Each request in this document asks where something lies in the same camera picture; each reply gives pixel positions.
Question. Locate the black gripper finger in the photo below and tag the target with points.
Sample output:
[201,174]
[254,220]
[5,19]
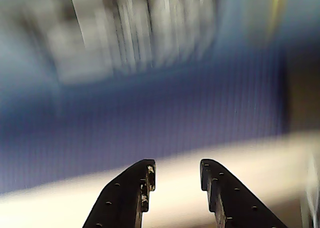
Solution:
[232,203]
[125,195]

